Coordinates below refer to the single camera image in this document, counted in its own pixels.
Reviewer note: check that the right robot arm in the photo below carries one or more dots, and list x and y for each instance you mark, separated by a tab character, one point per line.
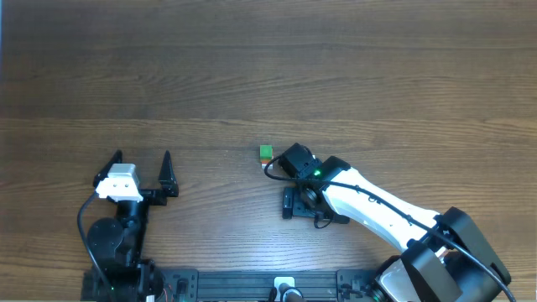
369	209

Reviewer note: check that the green cube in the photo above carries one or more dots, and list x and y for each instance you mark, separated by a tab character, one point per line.
266	151

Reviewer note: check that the mounting rail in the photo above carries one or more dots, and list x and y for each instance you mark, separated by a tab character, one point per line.
243	285

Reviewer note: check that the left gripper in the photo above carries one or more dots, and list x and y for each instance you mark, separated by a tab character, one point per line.
155	197

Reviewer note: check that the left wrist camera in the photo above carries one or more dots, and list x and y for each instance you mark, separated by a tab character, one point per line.
119	182

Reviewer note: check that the orange cube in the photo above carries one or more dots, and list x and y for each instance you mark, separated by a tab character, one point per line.
265	160

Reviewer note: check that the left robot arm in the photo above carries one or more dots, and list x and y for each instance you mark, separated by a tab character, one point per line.
105	239

